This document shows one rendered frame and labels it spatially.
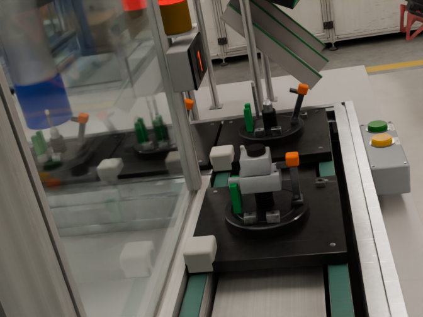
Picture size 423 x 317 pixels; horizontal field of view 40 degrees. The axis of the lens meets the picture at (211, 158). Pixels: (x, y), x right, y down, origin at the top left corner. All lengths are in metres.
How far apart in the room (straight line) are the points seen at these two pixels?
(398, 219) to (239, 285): 0.36
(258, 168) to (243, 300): 0.20
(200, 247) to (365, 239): 0.25
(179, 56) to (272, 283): 0.39
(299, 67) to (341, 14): 3.93
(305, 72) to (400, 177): 0.43
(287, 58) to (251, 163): 0.57
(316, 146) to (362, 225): 0.30
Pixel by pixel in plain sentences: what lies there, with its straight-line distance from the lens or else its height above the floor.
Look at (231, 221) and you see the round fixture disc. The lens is 0.94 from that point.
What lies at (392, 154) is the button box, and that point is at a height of 0.96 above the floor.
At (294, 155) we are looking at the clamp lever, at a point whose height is 1.08.
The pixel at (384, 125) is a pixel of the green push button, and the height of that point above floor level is 0.97.
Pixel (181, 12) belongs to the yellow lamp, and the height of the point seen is 1.29.
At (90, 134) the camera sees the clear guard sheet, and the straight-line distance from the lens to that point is 0.67.
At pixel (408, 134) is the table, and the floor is 0.86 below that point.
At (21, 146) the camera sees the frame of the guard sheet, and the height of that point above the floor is 1.31.
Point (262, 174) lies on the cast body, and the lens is 0.91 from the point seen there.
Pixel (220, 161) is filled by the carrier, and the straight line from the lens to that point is 1.18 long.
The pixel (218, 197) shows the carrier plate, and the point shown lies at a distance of 1.05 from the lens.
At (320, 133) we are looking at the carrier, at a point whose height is 0.97.
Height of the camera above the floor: 1.46
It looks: 24 degrees down
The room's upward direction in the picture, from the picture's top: 11 degrees counter-clockwise
